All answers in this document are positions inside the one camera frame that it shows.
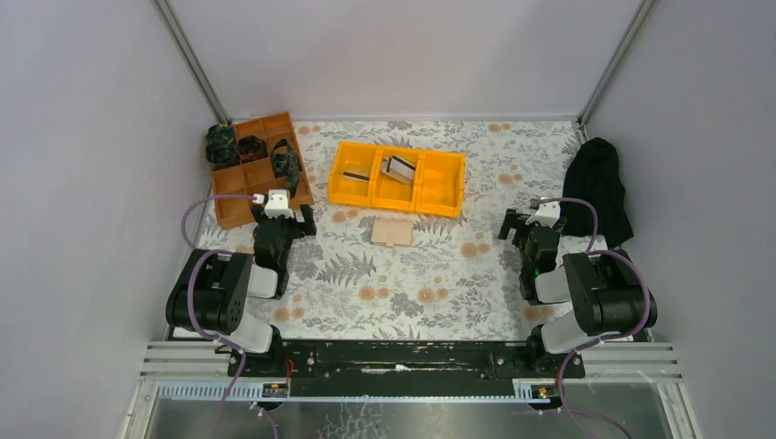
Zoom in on black cloth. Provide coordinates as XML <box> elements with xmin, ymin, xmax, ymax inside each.
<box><xmin>563</xmin><ymin>137</ymin><xmax>633</xmax><ymax>248</ymax></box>

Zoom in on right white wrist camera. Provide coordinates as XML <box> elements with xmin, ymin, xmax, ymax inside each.
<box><xmin>525</xmin><ymin>198</ymin><xmax>561</xmax><ymax>228</ymax></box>

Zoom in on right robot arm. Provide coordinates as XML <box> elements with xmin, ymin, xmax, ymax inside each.
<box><xmin>498</xmin><ymin>209</ymin><xmax>658</xmax><ymax>358</ymax></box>

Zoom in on card in bin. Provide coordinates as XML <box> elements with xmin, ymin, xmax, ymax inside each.
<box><xmin>381</xmin><ymin>155</ymin><xmax>416</xmax><ymax>185</ymax></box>
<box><xmin>342</xmin><ymin>172</ymin><xmax>370</xmax><ymax>182</ymax></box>

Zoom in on orange compartment tray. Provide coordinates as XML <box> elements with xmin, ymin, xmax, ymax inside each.
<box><xmin>211</xmin><ymin>112</ymin><xmax>315</xmax><ymax>209</ymax></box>

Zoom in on rolled camo belt outside tray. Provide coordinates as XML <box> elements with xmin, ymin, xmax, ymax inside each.
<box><xmin>205</xmin><ymin>123</ymin><xmax>240</xmax><ymax>170</ymax></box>

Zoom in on rolled belt in tray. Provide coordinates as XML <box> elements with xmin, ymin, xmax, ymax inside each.
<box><xmin>236</xmin><ymin>135</ymin><xmax>269</xmax><ymax>164</ymax></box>

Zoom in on aluminium frame rails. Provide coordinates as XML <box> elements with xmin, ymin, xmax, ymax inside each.
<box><xmin>123</xmin><ymin>338</ymin><xmax>701</xmax><ymax>438</ymax></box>

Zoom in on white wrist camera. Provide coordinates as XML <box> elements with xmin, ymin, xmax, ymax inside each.
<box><xmin>252</xmin><ymin>189</ymin><xmax>295</xmax><ymax>219</ymax></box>
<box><xmin>525</xmin><ymin>198</ymin><xmax>561</xmax><ymax>228</ymax></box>

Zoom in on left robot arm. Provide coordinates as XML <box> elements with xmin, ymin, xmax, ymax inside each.
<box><xmin>166</xmin><ymin>204</ymin><xmax>317</xmax><ymax>355</ymax></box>

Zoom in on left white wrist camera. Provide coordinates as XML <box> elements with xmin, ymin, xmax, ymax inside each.
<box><xmin>252</xmin><ymin>189</ymin><xmax>295</xmax><ymax>219</ymax></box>

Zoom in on camo belt in tray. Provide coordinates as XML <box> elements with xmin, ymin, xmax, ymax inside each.
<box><xmin>270</xmin><ymin>138</ymin><xmax>301</xmax><ymax>198</ymax></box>

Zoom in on card in middle bin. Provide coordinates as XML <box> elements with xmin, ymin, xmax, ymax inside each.
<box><xmin>381</xmin><ymin>155</ymin><xmax>416</xmax><ymax>185</ymax></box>

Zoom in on yellow three-compartment bin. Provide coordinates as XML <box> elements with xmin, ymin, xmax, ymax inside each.
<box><xmin>328</xmin><ymin>142</ymin><xmax>466</xmax><ymax>218</ymax></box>

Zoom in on card in left bin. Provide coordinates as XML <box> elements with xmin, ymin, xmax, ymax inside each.
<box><xmin>342</xmin><ymin>172</ymin><xmax>370</xmax><ymax>182</ymax></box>

